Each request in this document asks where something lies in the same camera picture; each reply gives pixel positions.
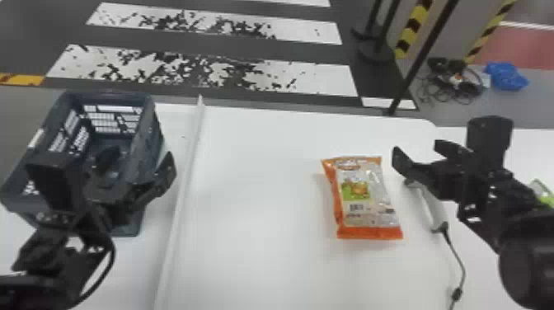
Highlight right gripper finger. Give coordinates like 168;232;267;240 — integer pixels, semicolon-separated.
434;139;475;160
391;146;435;192

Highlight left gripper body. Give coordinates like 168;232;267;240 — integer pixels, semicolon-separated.
84;167;149;218

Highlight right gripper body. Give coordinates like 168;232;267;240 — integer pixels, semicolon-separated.
425;156;477;204

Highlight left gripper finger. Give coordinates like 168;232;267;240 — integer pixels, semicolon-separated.
93;145;124;175
138;151;177;200

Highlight hand scanner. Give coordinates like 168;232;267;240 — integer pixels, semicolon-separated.
404;178;449;235

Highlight dark blue basket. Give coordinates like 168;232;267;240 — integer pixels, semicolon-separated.
0;90;176;238

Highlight orange snack packet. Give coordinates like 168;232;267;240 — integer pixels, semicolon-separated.
320;155;405;241

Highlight blue bag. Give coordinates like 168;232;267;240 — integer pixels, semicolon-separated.
483;61;531;92

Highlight green snack packet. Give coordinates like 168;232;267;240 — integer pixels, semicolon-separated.
528;177;554;209

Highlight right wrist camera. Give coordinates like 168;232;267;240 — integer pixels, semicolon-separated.
466;115;515;172

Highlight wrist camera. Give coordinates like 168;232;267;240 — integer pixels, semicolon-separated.
23;159;88;220
466;115;515;172

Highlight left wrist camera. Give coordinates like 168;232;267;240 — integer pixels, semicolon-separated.
23;159;88;220

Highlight black floor cables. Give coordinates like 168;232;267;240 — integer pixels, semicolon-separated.
414;56;486;107

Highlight black cable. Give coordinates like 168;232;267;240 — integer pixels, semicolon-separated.
440;228;467;310
73;224;117;306

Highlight yellow black striped post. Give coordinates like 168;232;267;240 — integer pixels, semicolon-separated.
393;0;434;60
463;0;519;64

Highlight black post on round foot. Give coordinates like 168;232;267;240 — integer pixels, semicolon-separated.
351;0;392;67

